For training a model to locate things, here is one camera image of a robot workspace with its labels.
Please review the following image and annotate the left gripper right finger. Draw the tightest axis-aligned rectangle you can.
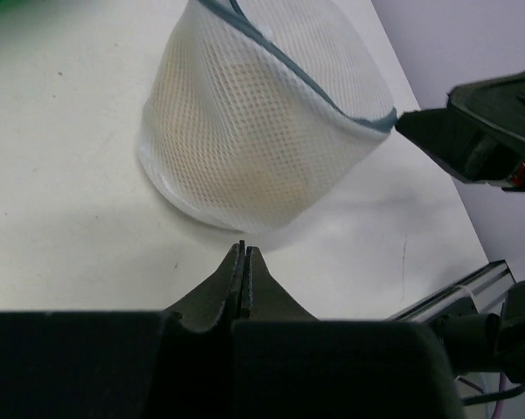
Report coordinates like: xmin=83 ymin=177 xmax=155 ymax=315
xmin=233 ymin=247 xmax=465 ymax=418

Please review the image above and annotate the white mesh laundry bag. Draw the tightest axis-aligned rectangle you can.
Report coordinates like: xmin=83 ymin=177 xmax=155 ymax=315
xmin=137 ymin=1 xmax=397 ymax=233

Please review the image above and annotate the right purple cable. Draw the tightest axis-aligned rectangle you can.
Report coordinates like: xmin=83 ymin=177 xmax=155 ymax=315
xmin=456 ymin=374 xmax=525 ymax=419

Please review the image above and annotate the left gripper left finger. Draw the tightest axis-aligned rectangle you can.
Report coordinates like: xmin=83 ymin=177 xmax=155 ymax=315
xmin=0 ymin=243 xmax=245 ymax=418

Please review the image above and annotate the aluminium frame rail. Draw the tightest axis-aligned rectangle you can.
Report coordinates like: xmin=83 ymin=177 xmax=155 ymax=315
xmin=389 ymin=260 xmax=516 ymax=323

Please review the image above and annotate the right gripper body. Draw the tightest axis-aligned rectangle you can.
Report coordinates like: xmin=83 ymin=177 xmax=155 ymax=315
xmin=478 ymin=144 xmax=525 ymax=192

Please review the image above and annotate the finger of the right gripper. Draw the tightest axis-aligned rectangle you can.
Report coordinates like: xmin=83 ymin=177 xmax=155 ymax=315
xmin=396 ymin=109 xmax=497 ymax=182
xmin=447 ymin=71 xmax=525 ymax=153

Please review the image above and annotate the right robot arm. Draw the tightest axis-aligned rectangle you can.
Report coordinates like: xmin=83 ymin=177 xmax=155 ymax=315
xmin=395 ymin=71 xmax=525 ymax=385

